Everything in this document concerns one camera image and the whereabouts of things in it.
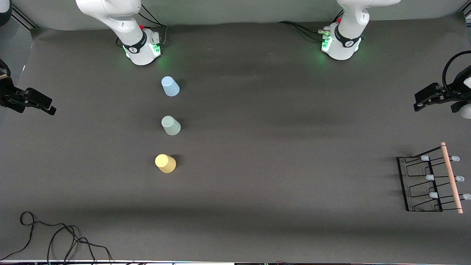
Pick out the pale blue plastic cup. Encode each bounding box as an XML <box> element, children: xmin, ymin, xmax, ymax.
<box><xmin>161</xmin><ymin>76</ymin><xmax>180</xmax><ymax>97</ymax></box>

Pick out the yellow plastic cup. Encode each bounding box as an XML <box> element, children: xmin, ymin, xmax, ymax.
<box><xmin>155</xmin><ymin>154</ymin><xmax>177</xmax><ymax>174</ymax></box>

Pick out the pale green plastic cup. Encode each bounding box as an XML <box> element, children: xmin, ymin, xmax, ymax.
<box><xmin>161</xmin><ymin>116</ymin><xmax>181</xmax><ymax>136</ymax></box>

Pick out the dark grey table mat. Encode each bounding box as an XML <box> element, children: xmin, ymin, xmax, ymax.
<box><xmin>0</xmin><ymin>15</ymin><xmax>471</xmax><ymax>264</ymax></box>

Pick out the thin black loose cable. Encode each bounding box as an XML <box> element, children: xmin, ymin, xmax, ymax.
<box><xmin>0</xmin><ymin>211</ymin><xmax>113</xmax><ymax>265</ymax></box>

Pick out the black arm base cable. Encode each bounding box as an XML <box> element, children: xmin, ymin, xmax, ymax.
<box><xmin>293</xmin><ymin>24</ymin><xmax>328</xmax><ymax>42</ymax></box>
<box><xmin>137</xmin><ymin>12</ymin><xmax>164</xmax><ymax>27</ymax></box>
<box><xmin>140</xmin><ymin>3</ymin><xmax>168</xmax><ymax>46</ymax></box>
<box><xmin>278</xmin><ymin>21</ymin><xmax>329</xmax><ymax>34</ymax></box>

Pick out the black wire cup holder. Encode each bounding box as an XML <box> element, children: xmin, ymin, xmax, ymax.
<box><xmin>397</xmin><ymin>142</ymin><xmax>471</xmax><ymax>214</ymax></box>

